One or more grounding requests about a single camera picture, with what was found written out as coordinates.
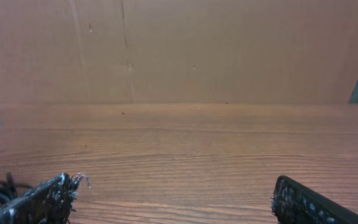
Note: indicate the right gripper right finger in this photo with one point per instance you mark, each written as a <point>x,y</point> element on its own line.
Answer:
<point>295,203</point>

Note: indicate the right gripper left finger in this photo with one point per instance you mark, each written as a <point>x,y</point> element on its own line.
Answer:
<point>49,202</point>

